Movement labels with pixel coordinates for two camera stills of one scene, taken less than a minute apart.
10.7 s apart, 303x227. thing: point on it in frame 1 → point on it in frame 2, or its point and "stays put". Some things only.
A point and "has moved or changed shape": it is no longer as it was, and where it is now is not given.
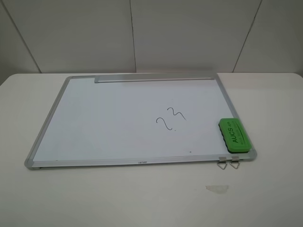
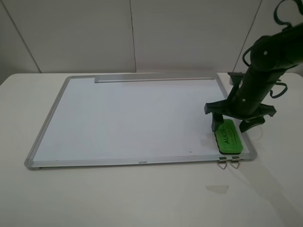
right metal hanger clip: (235, 160) stays put
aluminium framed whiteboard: (133, 119) stays put
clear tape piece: (218, 189) stays put
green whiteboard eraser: (234, 135) has moved or changed shape
